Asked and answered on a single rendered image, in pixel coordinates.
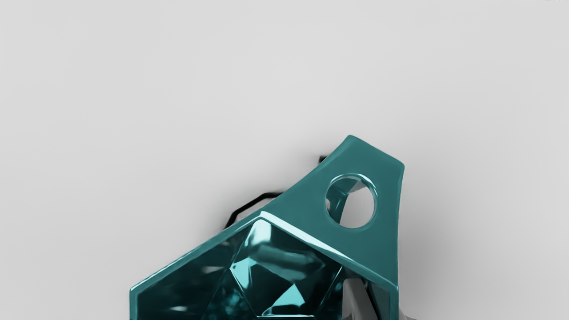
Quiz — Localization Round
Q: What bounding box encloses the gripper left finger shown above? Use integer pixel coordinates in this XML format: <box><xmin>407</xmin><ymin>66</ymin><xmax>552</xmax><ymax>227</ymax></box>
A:
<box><xmin>343</xmin><ymin>278</ymin><xmax>380</xmax><ymax>320</ymax></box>

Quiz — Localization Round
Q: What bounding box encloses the teal faceted mug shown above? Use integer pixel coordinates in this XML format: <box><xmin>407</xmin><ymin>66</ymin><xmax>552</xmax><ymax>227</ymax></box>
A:
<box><xmin>129</xmin><ymin>135</ymin><xmax>405</xmax><ymax>320</ymax></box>

